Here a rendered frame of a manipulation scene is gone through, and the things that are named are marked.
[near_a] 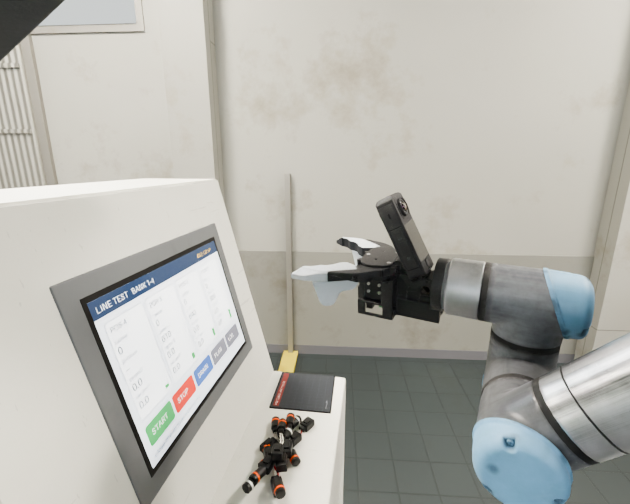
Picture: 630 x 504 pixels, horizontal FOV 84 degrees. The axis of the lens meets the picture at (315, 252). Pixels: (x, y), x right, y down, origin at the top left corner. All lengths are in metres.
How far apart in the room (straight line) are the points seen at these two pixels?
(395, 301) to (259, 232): 2.37
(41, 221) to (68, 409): 0.23
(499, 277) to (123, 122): 2.95
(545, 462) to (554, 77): 2.88
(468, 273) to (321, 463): 0.55
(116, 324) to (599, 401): 0.57
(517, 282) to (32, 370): 0.56
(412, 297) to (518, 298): 0.13
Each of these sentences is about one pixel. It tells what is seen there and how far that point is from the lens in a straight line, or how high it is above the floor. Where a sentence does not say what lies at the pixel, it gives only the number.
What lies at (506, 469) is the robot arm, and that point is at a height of 1.34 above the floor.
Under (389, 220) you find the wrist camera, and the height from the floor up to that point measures 1.52.
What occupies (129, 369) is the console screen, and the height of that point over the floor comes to 1.30.
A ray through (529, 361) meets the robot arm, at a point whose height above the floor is 1.37.
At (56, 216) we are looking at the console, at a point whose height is 1.53.
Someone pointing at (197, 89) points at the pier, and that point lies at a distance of 2.73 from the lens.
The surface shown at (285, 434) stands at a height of 1.01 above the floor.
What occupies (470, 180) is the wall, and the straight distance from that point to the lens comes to 2.87.
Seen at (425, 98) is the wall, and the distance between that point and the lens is 2.80.
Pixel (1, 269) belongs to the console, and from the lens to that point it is 0.52.
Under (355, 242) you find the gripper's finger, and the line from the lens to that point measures 0.58.
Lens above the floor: 1.60
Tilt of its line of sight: 15 degrees down
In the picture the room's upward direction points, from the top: straight up
